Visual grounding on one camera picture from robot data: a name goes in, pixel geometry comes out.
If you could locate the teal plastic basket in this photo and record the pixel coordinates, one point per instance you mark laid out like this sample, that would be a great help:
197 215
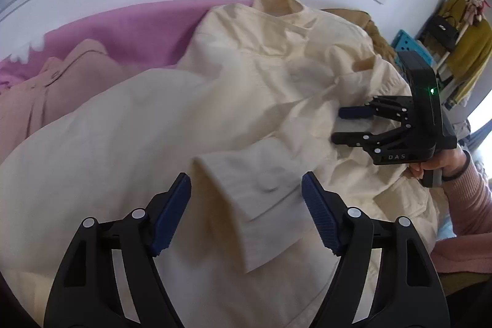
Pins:
404 42

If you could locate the person's right hand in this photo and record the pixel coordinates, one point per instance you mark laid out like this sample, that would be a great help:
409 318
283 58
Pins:
450 162

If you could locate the pale pink garment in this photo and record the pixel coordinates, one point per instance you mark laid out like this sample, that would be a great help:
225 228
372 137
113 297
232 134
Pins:
59 89

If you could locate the pink bed sheet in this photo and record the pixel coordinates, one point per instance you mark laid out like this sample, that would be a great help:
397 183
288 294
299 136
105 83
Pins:
149 35

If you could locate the black hanging bag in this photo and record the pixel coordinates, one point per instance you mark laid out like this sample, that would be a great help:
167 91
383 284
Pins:
444 29

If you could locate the right forearm pink sleeve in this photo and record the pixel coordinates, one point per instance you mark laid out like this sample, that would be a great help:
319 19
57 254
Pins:
469 201

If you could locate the mustard yellow hanging garment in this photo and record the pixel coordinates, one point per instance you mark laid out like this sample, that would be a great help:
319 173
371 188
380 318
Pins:
467 62

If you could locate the cream large shirt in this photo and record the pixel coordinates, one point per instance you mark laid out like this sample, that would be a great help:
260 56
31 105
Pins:
247 111

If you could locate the wooden coat rack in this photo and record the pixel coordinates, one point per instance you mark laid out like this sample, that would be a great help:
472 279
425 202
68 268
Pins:
465 12

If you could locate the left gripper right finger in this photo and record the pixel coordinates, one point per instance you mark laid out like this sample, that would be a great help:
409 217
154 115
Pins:
408 291

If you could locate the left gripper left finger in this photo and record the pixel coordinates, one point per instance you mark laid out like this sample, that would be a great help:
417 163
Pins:
84 292

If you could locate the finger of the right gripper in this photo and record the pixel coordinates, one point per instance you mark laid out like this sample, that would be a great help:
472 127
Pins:
394 141
395 108

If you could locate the olive brown garment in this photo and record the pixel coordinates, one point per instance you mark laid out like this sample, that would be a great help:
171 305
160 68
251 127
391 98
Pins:
364 21

